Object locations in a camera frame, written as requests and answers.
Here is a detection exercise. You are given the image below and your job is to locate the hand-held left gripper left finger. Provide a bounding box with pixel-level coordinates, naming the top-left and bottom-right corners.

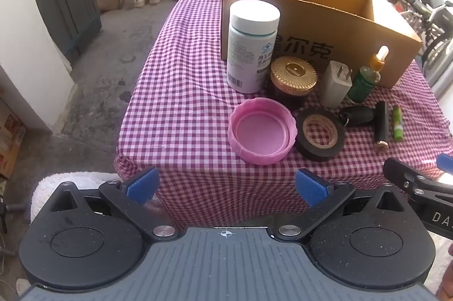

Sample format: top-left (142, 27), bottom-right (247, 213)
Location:
top-left (43, 166), bottom-right (179, 240)

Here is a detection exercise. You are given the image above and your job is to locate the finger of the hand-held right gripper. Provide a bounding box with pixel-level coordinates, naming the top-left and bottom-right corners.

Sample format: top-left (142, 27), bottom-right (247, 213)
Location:
top-left (436, 154), bottom-right (453, 176)
top-left (384, 157), bottom-right (453, 197)

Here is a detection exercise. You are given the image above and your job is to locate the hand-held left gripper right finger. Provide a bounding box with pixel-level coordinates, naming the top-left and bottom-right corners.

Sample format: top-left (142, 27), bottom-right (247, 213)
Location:
top-left (268, 168), bottom-right (412, 241)

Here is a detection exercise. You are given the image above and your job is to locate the black tape roll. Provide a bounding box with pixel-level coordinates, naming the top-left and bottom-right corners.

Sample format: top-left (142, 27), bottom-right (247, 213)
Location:
top-left (294, 107), bottom-right (345, 161)

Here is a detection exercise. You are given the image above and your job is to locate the green lip balm stick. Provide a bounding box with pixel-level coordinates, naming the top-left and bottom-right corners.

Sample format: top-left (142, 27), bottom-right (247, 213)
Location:
top-left (392, 104), bottom-right (405, 142)

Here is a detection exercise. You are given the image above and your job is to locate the black lipstick tube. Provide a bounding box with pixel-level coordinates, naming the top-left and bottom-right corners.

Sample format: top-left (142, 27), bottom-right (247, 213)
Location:
top-left (374, 101), bottom-right (390, 150)

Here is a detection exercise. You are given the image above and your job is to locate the black key fob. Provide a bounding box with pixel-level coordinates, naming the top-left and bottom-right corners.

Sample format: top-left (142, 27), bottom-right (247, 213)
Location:
top-left (339, 105), bottom-right (376, 127)

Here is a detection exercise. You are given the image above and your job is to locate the pink plastic lid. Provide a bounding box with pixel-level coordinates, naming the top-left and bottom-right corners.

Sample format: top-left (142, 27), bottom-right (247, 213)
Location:
top-left (228, 97), bottom-right (296, 165)

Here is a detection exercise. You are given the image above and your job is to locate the green dropper bottle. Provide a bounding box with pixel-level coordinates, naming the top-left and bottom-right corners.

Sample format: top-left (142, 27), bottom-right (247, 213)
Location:
top-left (347, 45), bottom-right (390, 104)

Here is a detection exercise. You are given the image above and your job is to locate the white charger plug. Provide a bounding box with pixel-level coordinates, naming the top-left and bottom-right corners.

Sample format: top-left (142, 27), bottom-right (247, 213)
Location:
top-left (320, 60), bottom-right (353, 108)

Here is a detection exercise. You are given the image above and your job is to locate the dark jar with gold lid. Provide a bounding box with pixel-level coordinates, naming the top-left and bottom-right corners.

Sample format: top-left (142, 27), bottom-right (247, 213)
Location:
top-left (271, 55), bottom-right (318, 101)

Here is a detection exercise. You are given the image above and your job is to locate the brown cardboard box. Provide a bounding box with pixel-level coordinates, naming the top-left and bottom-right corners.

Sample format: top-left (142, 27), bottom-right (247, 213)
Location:
top-left (220, 0), bottom-right (423, 88)

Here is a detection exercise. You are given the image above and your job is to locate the white pill bottle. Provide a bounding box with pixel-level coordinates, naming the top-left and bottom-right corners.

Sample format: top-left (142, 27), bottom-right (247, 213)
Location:
top-left (226, 0), bottom-right (281, 93)

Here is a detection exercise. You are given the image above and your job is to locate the white fluffy towel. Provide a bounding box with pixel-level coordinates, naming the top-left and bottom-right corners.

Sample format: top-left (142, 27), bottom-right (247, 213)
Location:
top-left (30, 173), bottom-right (123, 222)

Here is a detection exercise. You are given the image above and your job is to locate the purple checked tablecloth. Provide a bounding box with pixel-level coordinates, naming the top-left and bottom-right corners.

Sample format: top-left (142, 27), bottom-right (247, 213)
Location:
top-left (114, 0), bottom-right (453, 217)

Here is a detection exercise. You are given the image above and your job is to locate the stack of cardboard boxes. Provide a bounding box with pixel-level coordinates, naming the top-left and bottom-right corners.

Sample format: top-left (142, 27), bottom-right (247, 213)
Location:
top-left (0, 97), bottom-right (27, 179)

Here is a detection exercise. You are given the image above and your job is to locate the wheelchair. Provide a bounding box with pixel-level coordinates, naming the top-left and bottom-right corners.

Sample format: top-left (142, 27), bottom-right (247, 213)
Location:
top-left (389, 0), bottom-right (453, 75)

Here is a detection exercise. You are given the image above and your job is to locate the dark wooden cabinet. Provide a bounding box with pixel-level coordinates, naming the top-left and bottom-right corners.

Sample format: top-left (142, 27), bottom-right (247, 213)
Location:
top-left (30, 0), bottom-right (103, 64)

